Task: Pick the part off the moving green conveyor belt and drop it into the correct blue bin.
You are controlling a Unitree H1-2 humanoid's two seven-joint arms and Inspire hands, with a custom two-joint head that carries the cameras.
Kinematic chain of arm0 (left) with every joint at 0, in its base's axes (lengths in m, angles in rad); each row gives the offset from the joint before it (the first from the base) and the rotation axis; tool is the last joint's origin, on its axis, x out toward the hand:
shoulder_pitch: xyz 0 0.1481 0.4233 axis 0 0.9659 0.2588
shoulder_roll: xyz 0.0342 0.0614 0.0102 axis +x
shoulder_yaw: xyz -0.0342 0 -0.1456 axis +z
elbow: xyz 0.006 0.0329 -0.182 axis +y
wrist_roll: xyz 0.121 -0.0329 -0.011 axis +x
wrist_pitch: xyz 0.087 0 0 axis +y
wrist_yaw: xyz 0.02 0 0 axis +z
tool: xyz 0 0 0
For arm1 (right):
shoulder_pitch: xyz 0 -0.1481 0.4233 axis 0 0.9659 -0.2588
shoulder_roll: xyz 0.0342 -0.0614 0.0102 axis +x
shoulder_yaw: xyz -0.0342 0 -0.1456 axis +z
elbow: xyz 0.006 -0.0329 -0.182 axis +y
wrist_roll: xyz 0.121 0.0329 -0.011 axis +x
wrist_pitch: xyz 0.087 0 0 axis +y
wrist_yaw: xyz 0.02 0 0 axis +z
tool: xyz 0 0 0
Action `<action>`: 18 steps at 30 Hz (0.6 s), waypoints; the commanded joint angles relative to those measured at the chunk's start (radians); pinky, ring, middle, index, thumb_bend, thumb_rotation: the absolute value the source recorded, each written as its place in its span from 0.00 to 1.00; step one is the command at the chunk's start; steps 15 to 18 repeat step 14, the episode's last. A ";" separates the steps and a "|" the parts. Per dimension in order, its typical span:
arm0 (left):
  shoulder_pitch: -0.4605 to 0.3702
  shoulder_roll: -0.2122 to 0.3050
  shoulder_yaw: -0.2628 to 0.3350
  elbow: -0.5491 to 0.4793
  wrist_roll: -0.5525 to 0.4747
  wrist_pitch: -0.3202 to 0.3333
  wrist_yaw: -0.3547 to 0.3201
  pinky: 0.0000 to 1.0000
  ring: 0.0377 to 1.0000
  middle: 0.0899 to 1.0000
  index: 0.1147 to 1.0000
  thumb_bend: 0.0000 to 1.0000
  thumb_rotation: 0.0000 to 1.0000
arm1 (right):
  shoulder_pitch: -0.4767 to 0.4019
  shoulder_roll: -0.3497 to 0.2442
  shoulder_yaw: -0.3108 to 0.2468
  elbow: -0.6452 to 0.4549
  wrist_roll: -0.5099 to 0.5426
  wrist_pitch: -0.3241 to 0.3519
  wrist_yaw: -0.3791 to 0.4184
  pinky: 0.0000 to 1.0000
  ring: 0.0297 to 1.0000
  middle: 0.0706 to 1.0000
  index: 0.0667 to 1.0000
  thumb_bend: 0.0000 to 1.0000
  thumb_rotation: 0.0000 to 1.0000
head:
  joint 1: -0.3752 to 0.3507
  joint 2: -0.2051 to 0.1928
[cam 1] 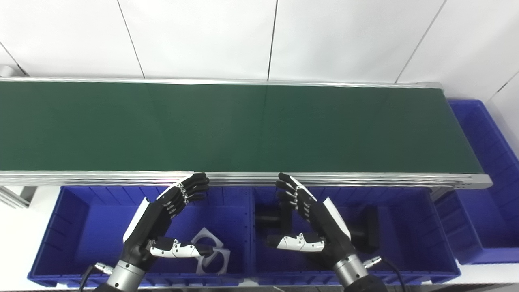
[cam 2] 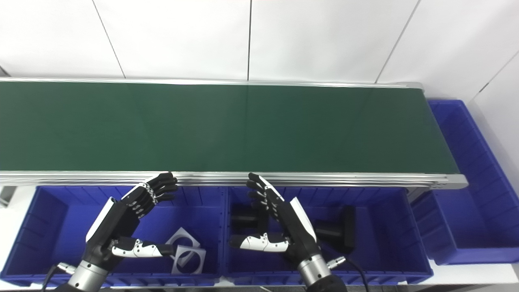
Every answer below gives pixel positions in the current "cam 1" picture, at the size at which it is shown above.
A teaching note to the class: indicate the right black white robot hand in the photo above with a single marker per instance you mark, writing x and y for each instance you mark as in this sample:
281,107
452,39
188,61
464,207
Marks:
328,231

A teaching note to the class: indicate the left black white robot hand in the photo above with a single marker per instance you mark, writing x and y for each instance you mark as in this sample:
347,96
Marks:
150,223

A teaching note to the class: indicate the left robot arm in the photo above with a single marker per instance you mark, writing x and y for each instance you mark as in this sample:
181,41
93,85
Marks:
123,278

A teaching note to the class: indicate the black cylinder block part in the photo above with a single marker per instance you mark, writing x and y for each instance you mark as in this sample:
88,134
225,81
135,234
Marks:
369,231
269,219

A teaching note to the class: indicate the blue plastic bin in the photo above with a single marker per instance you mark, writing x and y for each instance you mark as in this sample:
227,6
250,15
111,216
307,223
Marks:
409,239
81,231
482,227

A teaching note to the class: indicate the green conveyor belt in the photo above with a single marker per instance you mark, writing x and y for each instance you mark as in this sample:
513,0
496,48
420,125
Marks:
243,129

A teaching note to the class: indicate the aluminium conveyor leg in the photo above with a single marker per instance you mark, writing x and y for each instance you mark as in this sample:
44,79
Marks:
18,195

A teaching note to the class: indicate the white square plate with hole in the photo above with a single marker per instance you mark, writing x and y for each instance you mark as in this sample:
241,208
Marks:
213,238
224,265

